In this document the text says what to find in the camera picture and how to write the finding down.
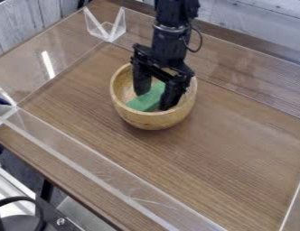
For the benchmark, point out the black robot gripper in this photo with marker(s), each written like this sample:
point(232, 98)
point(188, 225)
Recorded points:
point(162, 61)

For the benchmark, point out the green rectangular block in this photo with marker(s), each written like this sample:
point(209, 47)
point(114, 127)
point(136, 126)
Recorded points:
point(146, 102)

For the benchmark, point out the brown wooden bowl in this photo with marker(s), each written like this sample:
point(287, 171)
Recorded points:
point(156, 120)

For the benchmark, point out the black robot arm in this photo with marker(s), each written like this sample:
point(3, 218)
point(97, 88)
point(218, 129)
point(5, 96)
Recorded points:
point(176, 13)

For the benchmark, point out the blue object at edge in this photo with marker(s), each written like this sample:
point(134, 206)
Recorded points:
point(3, 102)

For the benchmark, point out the black metal table leg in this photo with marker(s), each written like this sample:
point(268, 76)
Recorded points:
point(47, 190)

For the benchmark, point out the clear acrylic corner bracket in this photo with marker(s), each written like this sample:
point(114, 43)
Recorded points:
point(105, 31)

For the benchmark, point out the clear acrylic tray wall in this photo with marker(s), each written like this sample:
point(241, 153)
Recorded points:
point(221, 172)

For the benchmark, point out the grey metal bracket with screw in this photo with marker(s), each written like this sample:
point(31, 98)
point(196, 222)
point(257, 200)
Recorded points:
point(55, 218)

